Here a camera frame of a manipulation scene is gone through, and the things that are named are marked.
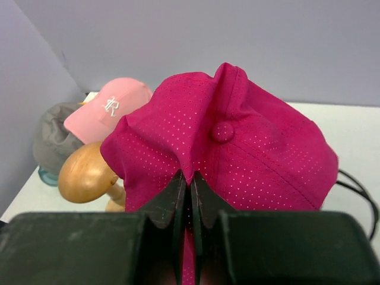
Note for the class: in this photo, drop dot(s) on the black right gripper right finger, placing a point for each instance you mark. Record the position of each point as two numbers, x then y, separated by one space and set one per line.
276 247

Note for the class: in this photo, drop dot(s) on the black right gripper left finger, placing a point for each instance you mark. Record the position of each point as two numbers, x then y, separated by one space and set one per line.
143 247

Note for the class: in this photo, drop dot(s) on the magenta baseball cap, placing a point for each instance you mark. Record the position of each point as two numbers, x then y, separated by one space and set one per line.
253 149

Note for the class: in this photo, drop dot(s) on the light pink baseball cap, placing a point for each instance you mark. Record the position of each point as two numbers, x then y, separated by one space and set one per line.
97 118

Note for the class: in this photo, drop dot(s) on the wooden mushroom hat stand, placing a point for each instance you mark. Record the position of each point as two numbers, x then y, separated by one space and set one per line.
85 177

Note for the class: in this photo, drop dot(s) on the teal plastic basin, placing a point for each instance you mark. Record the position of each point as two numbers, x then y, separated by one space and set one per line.
47 178

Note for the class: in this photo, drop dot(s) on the grey bucket hat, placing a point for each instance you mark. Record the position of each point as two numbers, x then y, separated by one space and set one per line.
53 143

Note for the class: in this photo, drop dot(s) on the black wire hat stand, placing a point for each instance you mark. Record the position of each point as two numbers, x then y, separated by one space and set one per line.
359 189

